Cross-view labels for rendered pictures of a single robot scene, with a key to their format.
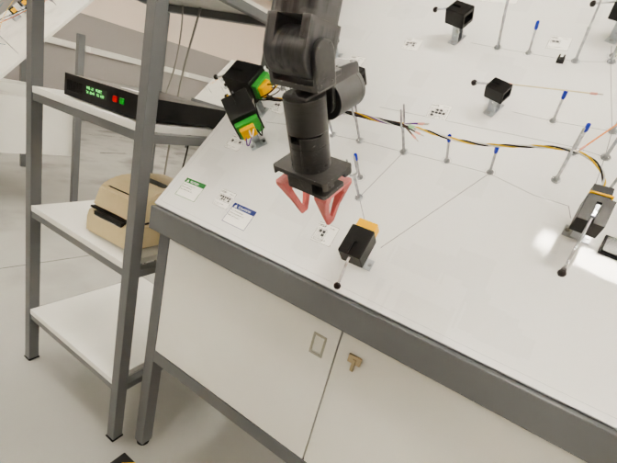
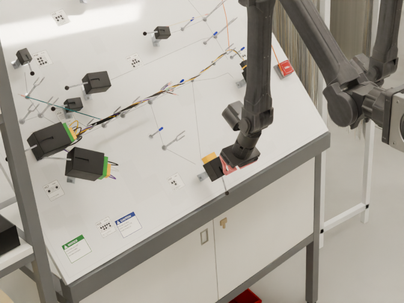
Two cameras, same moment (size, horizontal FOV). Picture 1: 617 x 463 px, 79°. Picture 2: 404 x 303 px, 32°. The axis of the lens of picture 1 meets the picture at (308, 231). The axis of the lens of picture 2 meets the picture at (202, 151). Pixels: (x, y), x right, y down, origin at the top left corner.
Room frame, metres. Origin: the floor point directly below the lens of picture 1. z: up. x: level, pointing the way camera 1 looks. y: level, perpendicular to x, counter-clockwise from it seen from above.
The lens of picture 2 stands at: (0.02, 1.67, 2.12)
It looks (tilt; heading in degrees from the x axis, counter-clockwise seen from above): 30 degrees down; 292
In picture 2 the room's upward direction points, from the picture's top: 4 degrees counter-clockwise
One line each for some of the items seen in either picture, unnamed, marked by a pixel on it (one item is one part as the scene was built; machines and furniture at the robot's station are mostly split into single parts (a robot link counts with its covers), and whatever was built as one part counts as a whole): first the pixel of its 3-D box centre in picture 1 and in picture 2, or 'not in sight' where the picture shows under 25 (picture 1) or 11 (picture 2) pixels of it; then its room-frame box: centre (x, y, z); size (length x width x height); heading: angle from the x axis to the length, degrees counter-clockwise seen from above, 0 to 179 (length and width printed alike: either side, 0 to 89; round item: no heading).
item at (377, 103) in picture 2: not in sight; (387, 107); (0.13, 0.31, 1.45); 0.09 x 0.08 x 0.12; 56
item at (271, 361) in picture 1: (234, 337); (154, 296); (0.84, 0.12, 0.60); 0.55 x 0.02 x 0.39; 63
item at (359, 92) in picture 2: not in sight; (358, 106); (0.20, 0.27, 1.43); 0.10 x 0.05 x 0.09; 146
